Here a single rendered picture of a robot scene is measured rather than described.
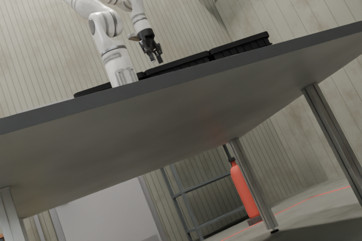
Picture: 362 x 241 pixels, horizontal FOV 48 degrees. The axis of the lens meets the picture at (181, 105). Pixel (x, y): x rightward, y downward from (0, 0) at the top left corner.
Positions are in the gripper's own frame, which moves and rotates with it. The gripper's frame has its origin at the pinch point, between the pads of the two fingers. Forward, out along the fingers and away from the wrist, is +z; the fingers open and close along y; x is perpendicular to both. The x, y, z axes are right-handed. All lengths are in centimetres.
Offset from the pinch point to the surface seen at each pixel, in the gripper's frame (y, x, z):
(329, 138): 51, -41, 62
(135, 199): 238, 235, 32
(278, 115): 411, 86, -2
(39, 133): -83, -7, 34
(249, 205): 204, 85, 84
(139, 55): 304, 192, -150
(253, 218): 202, 85, 97
